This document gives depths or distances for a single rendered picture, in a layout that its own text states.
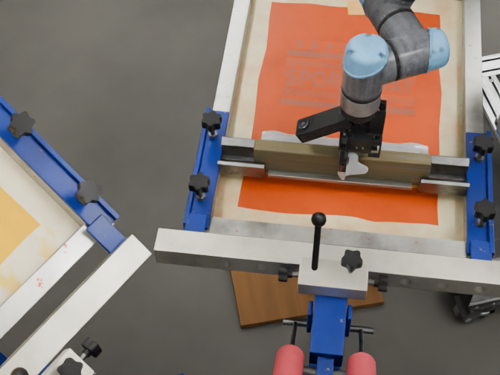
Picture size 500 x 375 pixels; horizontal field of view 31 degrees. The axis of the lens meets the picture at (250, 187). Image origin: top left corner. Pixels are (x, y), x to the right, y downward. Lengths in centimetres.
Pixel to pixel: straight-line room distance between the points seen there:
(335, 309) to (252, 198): 35
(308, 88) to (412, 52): 49
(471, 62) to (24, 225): 106
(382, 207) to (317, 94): 33
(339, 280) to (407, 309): 122
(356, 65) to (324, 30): 61
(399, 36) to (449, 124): 43
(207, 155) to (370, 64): 47
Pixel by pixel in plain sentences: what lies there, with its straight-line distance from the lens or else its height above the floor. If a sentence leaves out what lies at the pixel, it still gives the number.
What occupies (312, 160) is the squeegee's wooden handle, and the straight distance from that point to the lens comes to 181.
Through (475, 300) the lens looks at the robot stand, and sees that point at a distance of 268.
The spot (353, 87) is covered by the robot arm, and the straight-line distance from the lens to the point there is 160.
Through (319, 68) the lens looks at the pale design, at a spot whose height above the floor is 95.
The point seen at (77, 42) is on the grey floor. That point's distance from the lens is 355.
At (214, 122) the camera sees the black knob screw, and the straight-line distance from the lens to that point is 184.
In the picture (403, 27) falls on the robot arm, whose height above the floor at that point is 134.
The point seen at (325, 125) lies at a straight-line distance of 170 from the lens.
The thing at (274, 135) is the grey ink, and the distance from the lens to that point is 195.
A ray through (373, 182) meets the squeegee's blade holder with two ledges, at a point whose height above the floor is 99.
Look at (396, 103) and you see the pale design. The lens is 203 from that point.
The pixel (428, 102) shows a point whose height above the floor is 95.
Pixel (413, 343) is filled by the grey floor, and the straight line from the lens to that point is 278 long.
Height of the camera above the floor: 249
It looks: 55 degrees down
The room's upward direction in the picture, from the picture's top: 2 degrees counter-clockwise
